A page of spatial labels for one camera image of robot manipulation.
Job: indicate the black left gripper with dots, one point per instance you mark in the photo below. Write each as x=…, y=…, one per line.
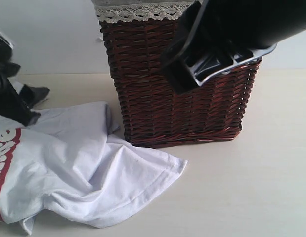
x=16, y=99

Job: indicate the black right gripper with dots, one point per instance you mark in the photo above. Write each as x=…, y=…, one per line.
x=202, y=49

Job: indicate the white t-shirt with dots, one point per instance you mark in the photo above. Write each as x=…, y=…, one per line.
x=71, y=162

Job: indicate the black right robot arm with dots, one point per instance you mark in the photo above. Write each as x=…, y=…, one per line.
x=262, y=22

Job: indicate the dark brown wicker basket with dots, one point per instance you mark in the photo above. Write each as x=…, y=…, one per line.
x=153, y=114

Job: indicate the white lace crochet cloth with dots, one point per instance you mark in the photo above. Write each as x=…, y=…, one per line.
x=113, y=11

